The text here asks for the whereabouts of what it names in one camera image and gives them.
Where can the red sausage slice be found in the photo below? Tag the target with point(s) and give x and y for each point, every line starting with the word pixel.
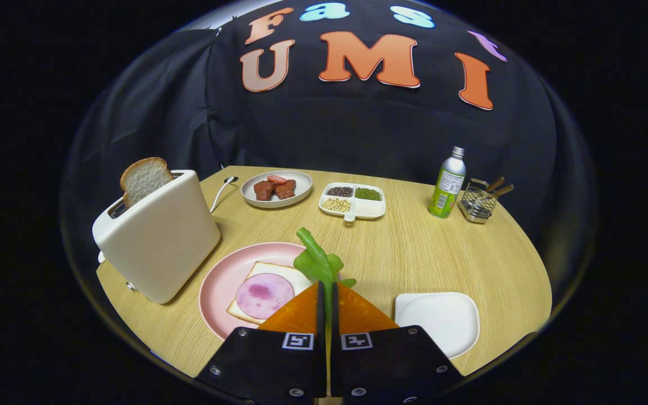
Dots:
pixel 277 179

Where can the white round plate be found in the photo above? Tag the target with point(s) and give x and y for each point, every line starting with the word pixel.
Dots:
pixel 302 183

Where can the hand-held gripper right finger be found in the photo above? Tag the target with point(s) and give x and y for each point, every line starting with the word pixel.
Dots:
pixel 335 337

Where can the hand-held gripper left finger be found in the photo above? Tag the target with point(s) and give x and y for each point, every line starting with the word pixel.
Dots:
pixel 320 337

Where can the pile of green beans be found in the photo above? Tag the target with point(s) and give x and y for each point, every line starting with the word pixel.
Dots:
pixel 368 193

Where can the pile of dark beans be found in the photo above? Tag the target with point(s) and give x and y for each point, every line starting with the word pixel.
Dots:
pixel 340 191

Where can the pink ham slice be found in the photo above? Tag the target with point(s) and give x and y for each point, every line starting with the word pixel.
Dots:
pixel 265 295

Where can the pile of pale beans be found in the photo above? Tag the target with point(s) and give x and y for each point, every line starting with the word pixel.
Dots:
pixel 337 205

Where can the bread slice with ham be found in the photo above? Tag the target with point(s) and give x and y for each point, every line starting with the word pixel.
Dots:
pixel 270 269

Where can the green lettuce leaf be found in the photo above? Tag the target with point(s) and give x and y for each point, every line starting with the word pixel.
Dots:
pixel 315 259

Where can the white divided dish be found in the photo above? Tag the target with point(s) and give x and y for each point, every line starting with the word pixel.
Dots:
pixel 369 209

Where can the black backdrop cloth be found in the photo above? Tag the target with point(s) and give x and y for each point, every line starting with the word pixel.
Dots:
pixel 358 129

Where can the white square plate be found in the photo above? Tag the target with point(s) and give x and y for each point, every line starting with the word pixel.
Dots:
pixel 436 323

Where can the white toaster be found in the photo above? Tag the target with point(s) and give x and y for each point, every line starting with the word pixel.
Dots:
pixel 161 242

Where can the brown meat piece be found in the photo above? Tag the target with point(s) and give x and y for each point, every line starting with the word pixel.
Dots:
pixel 264 190
pixel 286 189

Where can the pink round plate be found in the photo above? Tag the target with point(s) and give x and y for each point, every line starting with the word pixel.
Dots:
pixel 223 281

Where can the green drink bottle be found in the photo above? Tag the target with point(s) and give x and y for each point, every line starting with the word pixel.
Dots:
pixel 446 188

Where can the toast bread slice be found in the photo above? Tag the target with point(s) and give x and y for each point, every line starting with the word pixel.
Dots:
pixel 144 177

